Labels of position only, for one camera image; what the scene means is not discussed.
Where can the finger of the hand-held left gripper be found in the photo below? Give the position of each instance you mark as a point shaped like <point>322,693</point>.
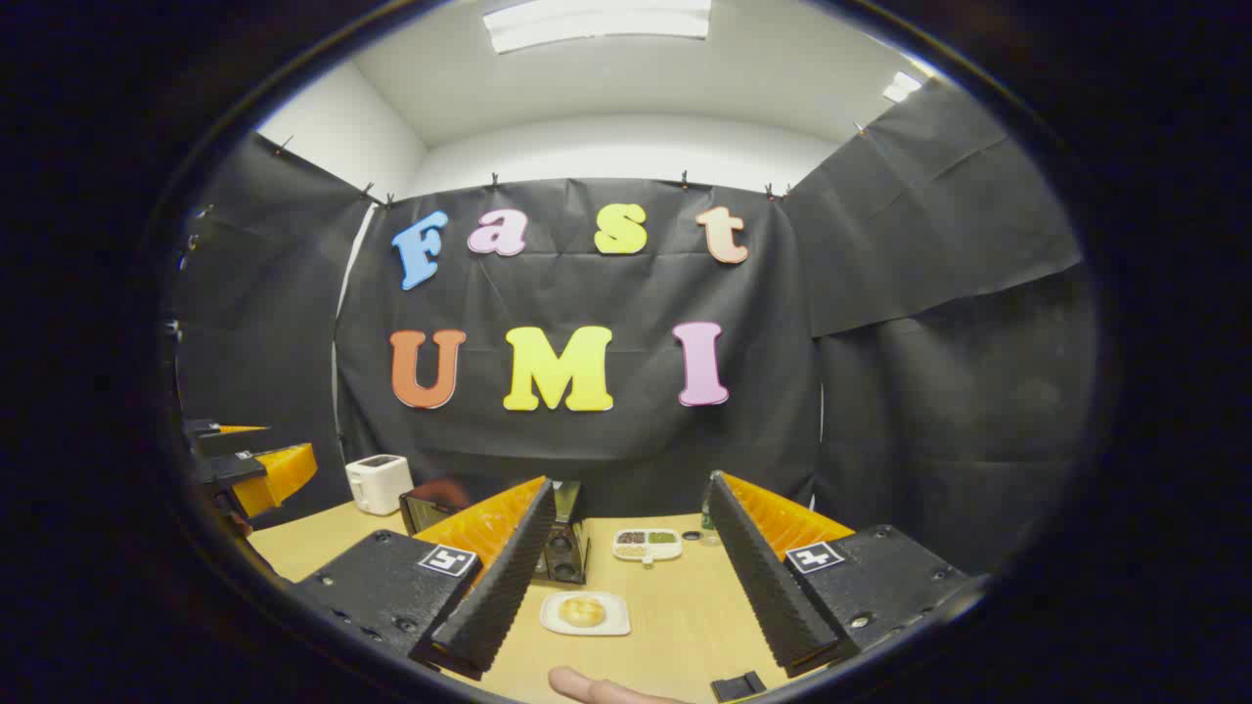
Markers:
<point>230,442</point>
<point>284,474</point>

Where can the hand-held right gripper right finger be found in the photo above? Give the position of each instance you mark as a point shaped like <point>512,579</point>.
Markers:
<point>763,577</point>

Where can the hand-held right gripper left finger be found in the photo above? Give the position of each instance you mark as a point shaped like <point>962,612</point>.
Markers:
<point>499,587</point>

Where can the black electric oven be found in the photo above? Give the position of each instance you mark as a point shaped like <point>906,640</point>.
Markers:
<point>567,559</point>

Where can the golden bread bun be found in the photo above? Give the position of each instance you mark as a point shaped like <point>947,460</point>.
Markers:
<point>582,612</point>

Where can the clear plastic water bottle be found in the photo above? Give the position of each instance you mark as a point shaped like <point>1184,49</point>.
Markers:
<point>706,523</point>

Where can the white toaster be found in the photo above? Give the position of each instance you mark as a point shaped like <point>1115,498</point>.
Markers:
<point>377,484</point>

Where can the white divided condiment dish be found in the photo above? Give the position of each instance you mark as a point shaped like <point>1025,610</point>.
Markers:
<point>648,545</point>

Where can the white rectangular plate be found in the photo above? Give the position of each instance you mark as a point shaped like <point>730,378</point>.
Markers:
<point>614,626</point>

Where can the black backdrop cloth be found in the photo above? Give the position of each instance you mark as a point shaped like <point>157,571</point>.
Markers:
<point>880,391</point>

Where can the ceiling light panel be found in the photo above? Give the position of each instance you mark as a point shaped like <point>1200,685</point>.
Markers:
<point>597,24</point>
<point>902,86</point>

